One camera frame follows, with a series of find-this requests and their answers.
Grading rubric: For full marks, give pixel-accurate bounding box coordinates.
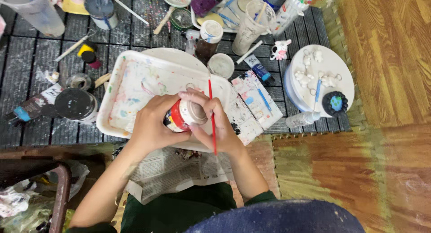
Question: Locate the person's left hand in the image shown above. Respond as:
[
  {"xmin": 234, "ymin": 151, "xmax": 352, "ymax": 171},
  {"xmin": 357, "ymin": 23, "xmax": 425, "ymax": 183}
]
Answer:
[{"xmin": 130, "ymin": 93, "xmax": 192, "ymax": 156}]

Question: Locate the person's right hand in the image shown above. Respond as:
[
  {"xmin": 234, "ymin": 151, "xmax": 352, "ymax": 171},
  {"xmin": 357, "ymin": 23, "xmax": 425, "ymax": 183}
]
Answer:
[{"xmin": 178, "ymin": 88, "xmax": 246, "ymax": 157}]

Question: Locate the red thin paintbrush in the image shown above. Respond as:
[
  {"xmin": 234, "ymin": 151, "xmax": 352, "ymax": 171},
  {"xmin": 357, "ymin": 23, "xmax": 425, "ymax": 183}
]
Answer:
[{"xmin": 207, "ymin": 75, "xmax": 218, "ymax": 156}]

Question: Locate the red label paint jar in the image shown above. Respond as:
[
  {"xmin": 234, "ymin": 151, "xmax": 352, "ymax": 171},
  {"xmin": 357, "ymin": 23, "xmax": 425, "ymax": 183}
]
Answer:
[{"xmin": 163, "ymin": 99, "xmax": 209, "ymax": 133}]

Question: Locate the paint-stained white palette board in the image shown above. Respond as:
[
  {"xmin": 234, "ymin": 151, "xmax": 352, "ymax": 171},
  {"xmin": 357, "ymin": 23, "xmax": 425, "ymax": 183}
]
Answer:
[
  {"xmin": 240, "ymin": 70, "xmax": 284, "ymax": 130},
  {"xmin": 229, "ymin": 86, "xmax": 264, "ymax": 146}
]

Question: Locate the white paint-stained tray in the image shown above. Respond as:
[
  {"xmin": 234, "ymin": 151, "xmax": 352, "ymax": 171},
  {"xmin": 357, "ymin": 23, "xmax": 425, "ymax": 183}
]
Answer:
[{"xmin": 96, "ymin": 50, "xmax": 233, "ymax": 153}]

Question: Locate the newspaper sheet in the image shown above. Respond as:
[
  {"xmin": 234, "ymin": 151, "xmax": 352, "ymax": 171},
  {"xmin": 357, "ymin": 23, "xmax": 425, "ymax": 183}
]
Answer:
[{"xmin": 125, "ymin": 145, "xmax": 236, "ymax": 205}]

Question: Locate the small round white cup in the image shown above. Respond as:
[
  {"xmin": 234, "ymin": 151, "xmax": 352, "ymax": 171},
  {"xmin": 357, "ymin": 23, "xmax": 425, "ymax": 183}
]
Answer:
[{"xmin": 207, "ymin": 53, "xmax": 235, "ymax": 79}]

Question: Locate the flat wooden stick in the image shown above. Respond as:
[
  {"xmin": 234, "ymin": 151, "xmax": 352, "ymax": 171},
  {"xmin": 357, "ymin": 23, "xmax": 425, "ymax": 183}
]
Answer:
[{"xmin": 94, "ymin": 73, "xmax": 112, "ymax": 89}]

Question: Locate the black lidded jar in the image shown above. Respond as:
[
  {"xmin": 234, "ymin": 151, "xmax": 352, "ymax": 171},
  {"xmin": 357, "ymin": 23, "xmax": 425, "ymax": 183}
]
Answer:
[{"xmin": 54, "ymin": 88, "xmax": 99, "ymax": 125}]

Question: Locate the clear plastic squeeze bottle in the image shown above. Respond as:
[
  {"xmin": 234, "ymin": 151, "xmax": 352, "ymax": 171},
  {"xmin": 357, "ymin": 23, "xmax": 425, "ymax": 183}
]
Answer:
[{"xmin": 285, "ymin": 111, "xmax": 322, "ymax": 129}]

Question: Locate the clear tape roll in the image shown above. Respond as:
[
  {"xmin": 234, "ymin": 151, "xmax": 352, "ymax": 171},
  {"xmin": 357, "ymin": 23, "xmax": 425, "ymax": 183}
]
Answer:
[{"xmin": 65, "ymin": 73, "xmax": 94, "ymax": 92}]

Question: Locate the person's green shirt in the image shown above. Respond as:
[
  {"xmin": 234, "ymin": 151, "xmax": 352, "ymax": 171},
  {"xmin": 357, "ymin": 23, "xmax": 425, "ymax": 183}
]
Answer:
[{"xmin": 121, "ymin": 182, "xmax": 278, "ymax": 233}]

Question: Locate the brown jar white lid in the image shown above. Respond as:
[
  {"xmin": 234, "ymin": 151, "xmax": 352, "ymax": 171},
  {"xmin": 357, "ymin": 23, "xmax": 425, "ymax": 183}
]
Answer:
[{"xmin": 195, "ymin": 20, "xmax": 224, "ymax": 64}]

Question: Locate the yellow and black small bottle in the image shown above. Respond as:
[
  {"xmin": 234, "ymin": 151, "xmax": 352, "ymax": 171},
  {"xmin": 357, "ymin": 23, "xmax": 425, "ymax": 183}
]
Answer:
[{"xmin": 77, "ymin": 42, "xmax": 102, "ymax": 70}]

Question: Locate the small clear spray bottle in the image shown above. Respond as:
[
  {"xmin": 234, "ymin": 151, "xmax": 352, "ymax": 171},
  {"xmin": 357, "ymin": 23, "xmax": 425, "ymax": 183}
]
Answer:
[{"xmin": 184, "ymin": 29, "xmax": 200, "ymax": 56}]

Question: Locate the white and pink cow figurine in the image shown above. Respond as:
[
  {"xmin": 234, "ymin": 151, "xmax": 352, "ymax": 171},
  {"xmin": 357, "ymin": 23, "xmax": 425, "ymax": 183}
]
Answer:
[{"xmin": 269, "ymin": 39, "xmax": 292, "ymax": 61}]

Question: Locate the tall clear plastic cup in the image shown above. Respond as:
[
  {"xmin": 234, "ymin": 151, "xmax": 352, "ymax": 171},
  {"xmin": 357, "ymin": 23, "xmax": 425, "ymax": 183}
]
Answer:
[{"xmin": 231, "ymin": 0, "xmax": 276, "ymax": 56}]

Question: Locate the blue sculpting tool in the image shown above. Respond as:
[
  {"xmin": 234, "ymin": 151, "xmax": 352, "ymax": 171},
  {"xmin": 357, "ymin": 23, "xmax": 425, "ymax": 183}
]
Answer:
[{"xmin": 313, "ymin": 78, "xmax": 322, "ymax": 111}]

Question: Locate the person's blue jeans leg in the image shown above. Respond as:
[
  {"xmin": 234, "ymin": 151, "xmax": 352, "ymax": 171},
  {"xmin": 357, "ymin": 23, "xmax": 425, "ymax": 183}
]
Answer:
[{"xmin": 183, "ymin": 199, "xmax": 366, "ymax": 233}]

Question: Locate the crumpled white scrap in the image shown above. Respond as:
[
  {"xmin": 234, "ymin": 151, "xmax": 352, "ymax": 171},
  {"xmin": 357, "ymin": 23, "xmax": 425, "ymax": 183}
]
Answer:
[{"xmin": 43, "ymin": 70, "xmax": 61, "ymax": 85}]

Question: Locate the white tray with supplies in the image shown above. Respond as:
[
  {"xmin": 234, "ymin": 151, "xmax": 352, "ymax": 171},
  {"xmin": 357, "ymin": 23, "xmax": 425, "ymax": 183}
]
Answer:
[{"xmin": 190, "ymin": 0, "xmax": 267, "ymax": 34}]

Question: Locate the green rimmed round lid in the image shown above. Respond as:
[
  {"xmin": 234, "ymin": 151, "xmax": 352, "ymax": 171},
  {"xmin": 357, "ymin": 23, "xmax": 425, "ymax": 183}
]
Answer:
[{"xmin": 169, "ymin": 8, "xmax": 194, "ymax": 32}]

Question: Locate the black flower-shaped disc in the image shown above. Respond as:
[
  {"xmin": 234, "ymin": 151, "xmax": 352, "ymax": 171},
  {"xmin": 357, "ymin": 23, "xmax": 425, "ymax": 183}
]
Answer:
[{"xmin": 321, "ymin": 90, "xmax": 349, "ymax": 118}]

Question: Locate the long white stick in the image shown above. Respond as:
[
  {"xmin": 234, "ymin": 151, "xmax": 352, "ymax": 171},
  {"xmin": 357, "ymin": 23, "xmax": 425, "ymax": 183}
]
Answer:
[{"xmin": 109, "ymin": 0, "xmax": 150, "ymax": 26}]

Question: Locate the dark paint tube blue cap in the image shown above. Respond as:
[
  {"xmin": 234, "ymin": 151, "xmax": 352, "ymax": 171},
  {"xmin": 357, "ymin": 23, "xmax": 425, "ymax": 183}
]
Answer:
[{"xmin": 5, "ymin": 83, "xmax": 64, "ymax": 123}]

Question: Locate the grey jar with brushes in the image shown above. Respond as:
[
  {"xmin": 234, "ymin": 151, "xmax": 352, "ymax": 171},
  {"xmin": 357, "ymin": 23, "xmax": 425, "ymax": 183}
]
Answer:
[{"xmin": 84, "ymin": 0, "xmax": 119, "ymax": 31}]

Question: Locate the white round turntable stand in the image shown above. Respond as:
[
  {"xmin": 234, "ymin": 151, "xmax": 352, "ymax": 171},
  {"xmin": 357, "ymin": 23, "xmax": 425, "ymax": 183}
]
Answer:
[{"xmin": 284, "ymin": 44, "xmax": 355, "ymax": 118}]

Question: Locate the purple glitter jar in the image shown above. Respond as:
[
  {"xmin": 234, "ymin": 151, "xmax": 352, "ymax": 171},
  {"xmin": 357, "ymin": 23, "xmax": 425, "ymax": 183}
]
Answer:
[{"xmin": 190, "ymin": 0, "xmax": 226, "ymax": 18}]

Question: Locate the pack of coloured markers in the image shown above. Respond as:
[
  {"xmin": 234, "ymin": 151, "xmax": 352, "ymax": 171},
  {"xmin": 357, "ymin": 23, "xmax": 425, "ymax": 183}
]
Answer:
[{"xmin": 271, "ymin": 0, "xmax": 312, "ymax": 37}]

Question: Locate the yellow flat holder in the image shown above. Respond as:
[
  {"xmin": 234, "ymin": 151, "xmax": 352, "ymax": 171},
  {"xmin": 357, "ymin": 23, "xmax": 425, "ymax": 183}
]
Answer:
[{"xmin": 62, "ymin": 0, "xmax": 90, "ymax": 15}]

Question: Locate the heap of plastic bags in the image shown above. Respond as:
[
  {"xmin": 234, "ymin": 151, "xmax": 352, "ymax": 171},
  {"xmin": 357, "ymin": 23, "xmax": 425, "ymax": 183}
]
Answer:
[{"xmin": 0, "ymin": 160, "xmax": 90, "ymax": 233}]

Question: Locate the large clear plastic container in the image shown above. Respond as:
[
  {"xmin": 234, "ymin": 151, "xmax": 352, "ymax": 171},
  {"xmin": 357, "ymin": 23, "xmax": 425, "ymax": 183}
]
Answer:
[{"xmin": 0, "ymin": 0, "xmax": 66, "ymax": 38}]

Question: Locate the blue handled paintbrush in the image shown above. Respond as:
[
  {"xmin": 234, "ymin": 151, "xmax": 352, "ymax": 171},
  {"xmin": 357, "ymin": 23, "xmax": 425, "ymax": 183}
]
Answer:
[{"xmin": 255, "ymin": 83, "xmax": 273, "ymax": 113}]

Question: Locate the white handled brush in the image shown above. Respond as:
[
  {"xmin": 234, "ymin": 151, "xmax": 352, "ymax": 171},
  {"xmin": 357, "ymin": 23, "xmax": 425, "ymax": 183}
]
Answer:
[{"xmin": 235, "ymin": 40, "xmax": 263, "ymax": 65}]

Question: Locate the wooden handled tool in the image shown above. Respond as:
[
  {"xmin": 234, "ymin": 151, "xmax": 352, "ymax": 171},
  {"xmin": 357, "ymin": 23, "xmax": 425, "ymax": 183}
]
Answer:
[{"xmin": 153, "ymin": 6, "xmax": 176, "ymax": 35}]

